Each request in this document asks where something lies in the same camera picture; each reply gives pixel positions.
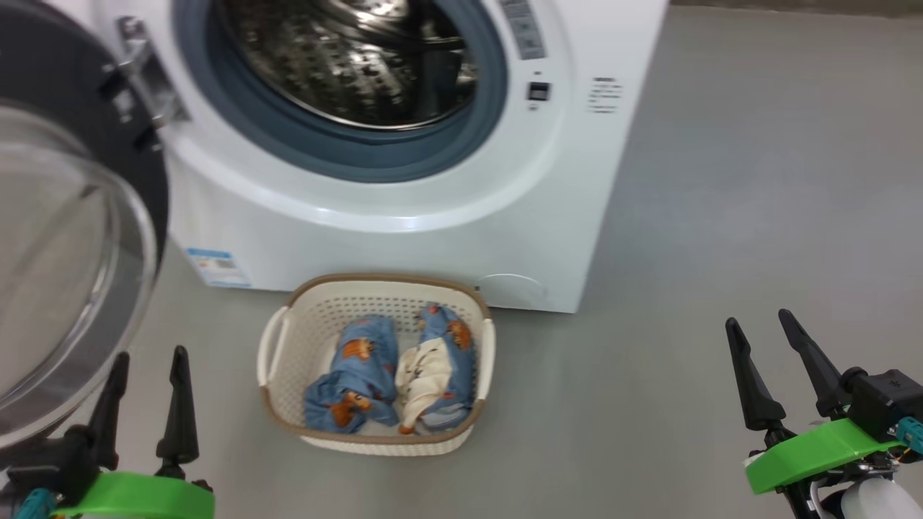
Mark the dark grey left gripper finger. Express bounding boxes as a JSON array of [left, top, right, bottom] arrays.
[[156, 345, 200, 478], [87, 351, 131, 469]]

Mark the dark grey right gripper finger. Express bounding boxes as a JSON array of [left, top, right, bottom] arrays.
[[725, 317, 787, 432], [778, 309, 846, 419]]

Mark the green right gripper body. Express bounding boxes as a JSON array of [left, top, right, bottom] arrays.
[[745, 420, 906, 519]]

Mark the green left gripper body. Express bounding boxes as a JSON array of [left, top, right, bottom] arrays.
[[54, 472, 215, 519]]

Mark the black round glass washer door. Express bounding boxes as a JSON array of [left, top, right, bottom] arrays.
[[0, 0, 170, 462]]

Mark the blue bear-print garment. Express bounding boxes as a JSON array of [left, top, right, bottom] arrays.
[[304, 314, 401, 434]]

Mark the cream and blue garment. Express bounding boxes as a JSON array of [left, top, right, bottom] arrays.
[[395, 303, 477, 435]]

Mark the white front-load washing machine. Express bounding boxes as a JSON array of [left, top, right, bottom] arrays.
[[43, 0, 671, 314]]

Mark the metal door hinge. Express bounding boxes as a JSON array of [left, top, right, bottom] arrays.
[[101, 16, 190, 152]]

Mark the stainless steel washing machine drum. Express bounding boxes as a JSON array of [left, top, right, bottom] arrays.
[[216, 0, 480, 130]]

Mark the blue energy label sticker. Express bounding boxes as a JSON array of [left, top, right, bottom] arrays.
[[186, 248, 252, 289]]

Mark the cream perforated laundry basket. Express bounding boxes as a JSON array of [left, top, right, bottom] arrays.
[[257, 273, 496, 456]]

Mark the round white filter cover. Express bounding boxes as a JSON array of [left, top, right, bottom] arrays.
[[476, 273, 549, 311]]

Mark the grey warning sticker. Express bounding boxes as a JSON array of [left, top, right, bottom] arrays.
[[499, 0, 547, 61]]

